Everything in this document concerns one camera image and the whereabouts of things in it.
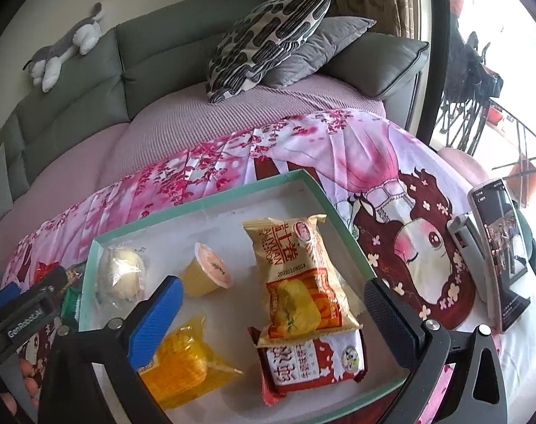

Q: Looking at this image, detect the yellow snack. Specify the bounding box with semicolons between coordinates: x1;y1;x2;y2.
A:
138;316;243;411

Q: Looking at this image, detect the jelly cup with pink lid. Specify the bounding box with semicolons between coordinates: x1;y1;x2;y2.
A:
180;242;233;298

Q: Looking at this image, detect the red white snack packet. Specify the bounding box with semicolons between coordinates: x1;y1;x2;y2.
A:
256;329;367;407

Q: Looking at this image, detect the tan red snack bag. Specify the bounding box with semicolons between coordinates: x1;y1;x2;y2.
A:
243;214;360;347

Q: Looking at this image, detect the person's left hand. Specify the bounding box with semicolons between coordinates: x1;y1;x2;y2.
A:
0;358;39;416

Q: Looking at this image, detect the green snack packet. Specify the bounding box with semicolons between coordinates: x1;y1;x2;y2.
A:
60;287;81;320

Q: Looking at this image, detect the clear-wrapped white round bun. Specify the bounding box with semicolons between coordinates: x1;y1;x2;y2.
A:
97;246;147;301

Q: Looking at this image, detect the shallow teal-rimmed white tray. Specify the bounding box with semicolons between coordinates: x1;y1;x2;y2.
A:
79;171;407;423

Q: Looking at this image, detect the grey phone stand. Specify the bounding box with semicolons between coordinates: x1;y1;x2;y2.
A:
447;212;493;307

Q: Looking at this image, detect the smartphone on stand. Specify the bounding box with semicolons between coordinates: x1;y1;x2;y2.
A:
468;179;530;333

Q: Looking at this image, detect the pink anime print blanket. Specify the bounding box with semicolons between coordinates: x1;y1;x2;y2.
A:
2;108;488;329

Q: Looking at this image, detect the pink ribbed sofa cover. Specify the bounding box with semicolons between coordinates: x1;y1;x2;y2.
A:
0;75;386;285

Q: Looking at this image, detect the grey white plush toy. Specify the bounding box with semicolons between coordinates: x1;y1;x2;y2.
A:
23;2;103;93

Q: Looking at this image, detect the metal balcony railing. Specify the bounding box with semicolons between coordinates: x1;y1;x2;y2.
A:
434;0;536;209

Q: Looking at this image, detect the grey green sofa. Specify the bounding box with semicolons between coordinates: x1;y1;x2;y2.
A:
0;0;429;221

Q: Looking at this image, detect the plain grey pillow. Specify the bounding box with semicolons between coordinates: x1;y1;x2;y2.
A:
261;16;376;89

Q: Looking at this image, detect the black white patterned pillow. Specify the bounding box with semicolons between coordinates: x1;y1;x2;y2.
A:
206;0;332;104

